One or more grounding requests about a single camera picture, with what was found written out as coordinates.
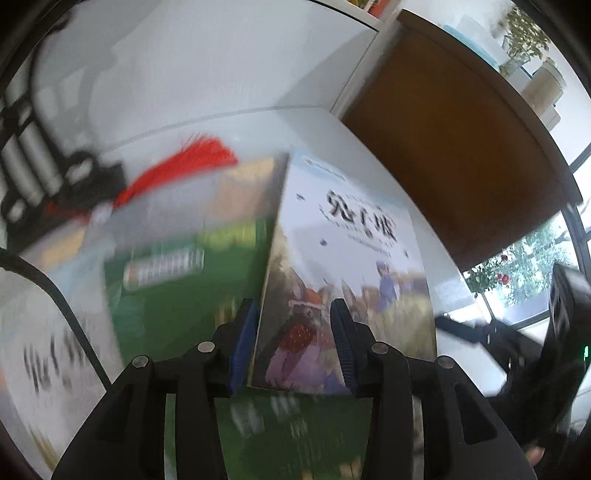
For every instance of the red tassel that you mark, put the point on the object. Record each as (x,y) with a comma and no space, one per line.
(184,161)

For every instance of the dark green leafy book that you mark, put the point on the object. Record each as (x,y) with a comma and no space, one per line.
(286,443)

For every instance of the blue tissue box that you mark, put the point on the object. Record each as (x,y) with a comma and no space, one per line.
(475,37)

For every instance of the red flowering potted plant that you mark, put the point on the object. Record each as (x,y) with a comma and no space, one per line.
(498,277)

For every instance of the brown wooden cabinet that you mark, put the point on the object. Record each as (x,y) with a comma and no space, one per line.
(438,138)

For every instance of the bright green leafy book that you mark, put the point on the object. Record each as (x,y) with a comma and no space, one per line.
(161,314)

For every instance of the beige vase with plant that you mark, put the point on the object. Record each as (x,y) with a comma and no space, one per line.
(545,83)

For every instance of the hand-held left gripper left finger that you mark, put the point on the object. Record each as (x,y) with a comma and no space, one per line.
(244,341)

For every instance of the black fan stand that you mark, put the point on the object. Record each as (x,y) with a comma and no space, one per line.
(87,180)

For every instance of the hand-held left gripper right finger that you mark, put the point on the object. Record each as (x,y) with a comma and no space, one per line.
(344,341)

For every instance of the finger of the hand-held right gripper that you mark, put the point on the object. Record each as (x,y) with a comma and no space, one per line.
(475,334)

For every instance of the window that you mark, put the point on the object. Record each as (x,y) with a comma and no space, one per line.
(531,258)

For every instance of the white storybook purple figure cover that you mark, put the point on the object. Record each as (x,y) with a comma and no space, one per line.
(323,258)

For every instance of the person's right hand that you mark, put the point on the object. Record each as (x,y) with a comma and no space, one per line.
(535,456)

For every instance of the white storybook brown animals cover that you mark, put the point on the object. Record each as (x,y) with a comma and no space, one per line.
(55,369)

